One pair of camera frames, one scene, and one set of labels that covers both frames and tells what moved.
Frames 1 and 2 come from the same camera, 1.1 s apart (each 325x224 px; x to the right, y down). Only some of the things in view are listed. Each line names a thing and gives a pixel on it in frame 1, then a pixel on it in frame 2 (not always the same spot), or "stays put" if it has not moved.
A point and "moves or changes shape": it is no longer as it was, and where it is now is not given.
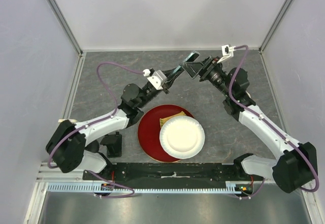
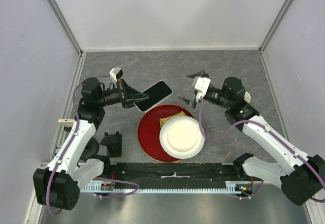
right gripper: x=193 y=68 -> x=201 y=73
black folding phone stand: x=113 y=144 stays put
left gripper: x=164 y=89 -> x=130 y=95
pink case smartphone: x=72 y=121 stays put
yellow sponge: x=162 y=120 stays put
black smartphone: x=192 y=57 moves or changes shape
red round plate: x=149 y=131 stays put
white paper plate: x=182 y=137 stays put
